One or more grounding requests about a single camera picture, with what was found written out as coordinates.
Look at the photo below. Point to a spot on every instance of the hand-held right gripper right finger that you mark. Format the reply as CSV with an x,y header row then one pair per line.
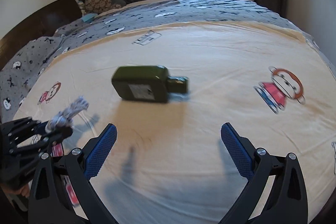
x,y
236,150

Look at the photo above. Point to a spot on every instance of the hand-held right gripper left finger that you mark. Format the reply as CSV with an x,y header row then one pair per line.
x,y
101,150

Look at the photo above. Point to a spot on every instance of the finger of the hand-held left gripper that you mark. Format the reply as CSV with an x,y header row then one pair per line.
x,y
23,125
52,134

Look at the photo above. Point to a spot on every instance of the dark green bottle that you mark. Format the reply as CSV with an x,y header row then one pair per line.
x,y
143,85

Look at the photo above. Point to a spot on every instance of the person's left hand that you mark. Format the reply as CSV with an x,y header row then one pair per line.
x,y
18,190

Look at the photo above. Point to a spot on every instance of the beige printed blanket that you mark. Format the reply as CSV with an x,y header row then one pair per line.
x,y
197,134

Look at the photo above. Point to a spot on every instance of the grey printed pillow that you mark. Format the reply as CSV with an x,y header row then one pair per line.
x,y
23,64

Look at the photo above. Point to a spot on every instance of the dark wooden headboard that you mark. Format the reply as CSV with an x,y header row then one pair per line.
x,y
34,22

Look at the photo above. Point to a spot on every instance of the teal small object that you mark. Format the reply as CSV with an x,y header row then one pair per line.
x,y
88,18

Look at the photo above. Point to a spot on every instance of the grey printed quilt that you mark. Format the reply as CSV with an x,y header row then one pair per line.
x,y
210,10

